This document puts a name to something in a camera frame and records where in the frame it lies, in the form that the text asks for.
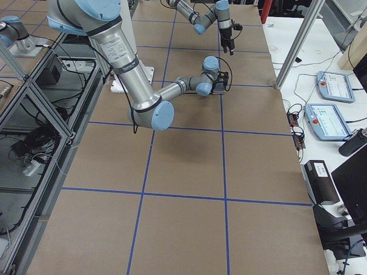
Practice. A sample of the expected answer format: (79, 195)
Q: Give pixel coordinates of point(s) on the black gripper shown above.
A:
(225, 35)

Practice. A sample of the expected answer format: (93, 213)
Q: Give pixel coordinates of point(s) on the pink and grey towel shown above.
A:
(221, 92)

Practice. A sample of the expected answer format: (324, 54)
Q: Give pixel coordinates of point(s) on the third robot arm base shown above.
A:
(15, 36)

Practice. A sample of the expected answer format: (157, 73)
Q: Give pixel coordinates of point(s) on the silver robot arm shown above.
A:
(102, 22)
(217, 11)

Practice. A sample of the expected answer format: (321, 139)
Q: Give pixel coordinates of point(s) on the far teach pendant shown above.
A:
(335, 86)

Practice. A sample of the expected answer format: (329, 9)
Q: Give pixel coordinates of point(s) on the teach pendant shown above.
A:
(326, 122)
(335, 86)

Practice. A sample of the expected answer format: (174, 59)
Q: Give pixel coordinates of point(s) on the near teach pendant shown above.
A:
(326, 122)

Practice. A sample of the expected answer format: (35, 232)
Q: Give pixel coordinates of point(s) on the black water bottle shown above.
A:
(353, 144)

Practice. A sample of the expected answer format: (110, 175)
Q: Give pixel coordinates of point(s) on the black box with label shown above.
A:
(321, 186)

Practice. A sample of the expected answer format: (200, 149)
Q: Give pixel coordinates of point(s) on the black monitor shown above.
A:
(350, 180)

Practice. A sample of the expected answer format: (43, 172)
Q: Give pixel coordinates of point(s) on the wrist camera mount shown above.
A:
(221, 82)
(236, 26)

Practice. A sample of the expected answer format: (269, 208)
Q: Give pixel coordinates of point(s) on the aluminium frame post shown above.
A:
(300, 37)

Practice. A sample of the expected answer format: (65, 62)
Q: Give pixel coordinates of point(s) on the aluminium side frame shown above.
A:
(43, 119)

